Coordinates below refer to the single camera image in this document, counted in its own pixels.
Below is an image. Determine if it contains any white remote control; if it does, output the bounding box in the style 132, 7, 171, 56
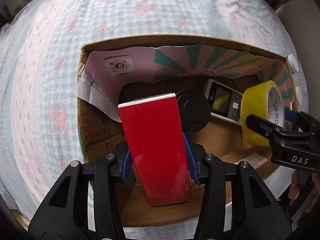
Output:
203, 79, 243, 126

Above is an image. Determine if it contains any checkered floral bed sheet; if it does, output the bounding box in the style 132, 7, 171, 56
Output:
1, 0, 296, 219

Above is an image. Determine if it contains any pale jar white lid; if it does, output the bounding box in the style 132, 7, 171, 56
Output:
295, 86, 304, 107

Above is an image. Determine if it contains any person's hand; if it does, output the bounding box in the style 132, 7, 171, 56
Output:
287, 171, 320, 201

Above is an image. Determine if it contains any yellow tape roll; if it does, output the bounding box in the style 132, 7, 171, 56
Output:
240, 80, 284, 147

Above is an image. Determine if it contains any cardboard box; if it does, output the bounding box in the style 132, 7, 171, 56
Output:
77, 35, 298, 228

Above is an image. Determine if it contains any black round jar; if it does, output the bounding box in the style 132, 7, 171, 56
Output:
176, 90, 211, 133

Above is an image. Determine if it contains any red rectangular box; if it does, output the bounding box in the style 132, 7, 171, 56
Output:
118, 93, 191, 206

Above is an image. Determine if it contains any green jar white lid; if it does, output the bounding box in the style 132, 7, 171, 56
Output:
287, 54, 299, 74

